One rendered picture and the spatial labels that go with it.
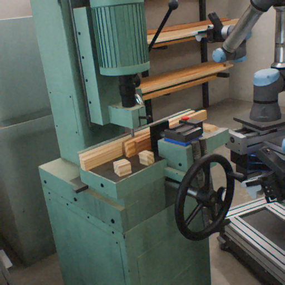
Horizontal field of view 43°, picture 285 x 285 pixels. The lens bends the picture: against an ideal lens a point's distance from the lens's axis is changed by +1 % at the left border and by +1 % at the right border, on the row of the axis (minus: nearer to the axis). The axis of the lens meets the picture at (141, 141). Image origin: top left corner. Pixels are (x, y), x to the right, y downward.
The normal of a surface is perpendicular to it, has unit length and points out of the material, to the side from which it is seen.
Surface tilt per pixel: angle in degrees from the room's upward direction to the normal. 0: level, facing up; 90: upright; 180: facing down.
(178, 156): 90
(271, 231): 0
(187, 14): 90
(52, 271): 0
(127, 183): 90
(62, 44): 90
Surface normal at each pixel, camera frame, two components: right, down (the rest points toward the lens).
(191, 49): 0.61, 0.22
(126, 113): -0.74, 0.31
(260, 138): 0.39, 0.29
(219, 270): -0.10, -0.93
